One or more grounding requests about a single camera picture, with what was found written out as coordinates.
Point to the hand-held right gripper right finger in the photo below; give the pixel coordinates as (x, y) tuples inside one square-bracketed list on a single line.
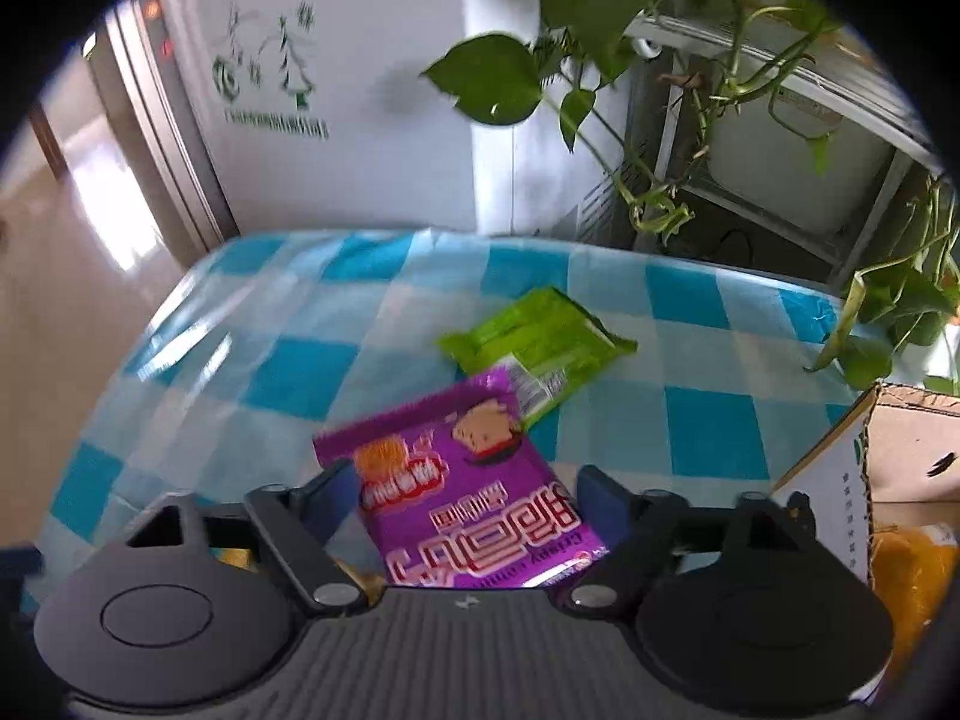
[(600, 499)]

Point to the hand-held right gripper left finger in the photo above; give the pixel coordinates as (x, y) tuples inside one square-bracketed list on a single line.
[(337, 491)]

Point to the purple snack packet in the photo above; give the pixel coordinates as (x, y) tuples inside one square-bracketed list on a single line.
[(450, 481)]

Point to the brown cardboard box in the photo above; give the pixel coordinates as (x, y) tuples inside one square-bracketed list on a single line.
[(904, 450)]

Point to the blue checkered tablecloth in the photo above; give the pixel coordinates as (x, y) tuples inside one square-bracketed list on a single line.
[(262, 360)]

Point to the lime green snack packet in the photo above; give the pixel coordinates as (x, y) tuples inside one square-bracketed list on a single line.
[(540, 337)]

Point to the orange snack packet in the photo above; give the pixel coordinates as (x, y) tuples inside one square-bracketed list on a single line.
[(909, 577)]

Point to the white standing appliance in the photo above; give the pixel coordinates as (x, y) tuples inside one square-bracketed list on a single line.
[(360, 112)]

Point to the pothos plant in white pot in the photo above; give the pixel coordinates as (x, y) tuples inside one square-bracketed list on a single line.
[(487, 79)]

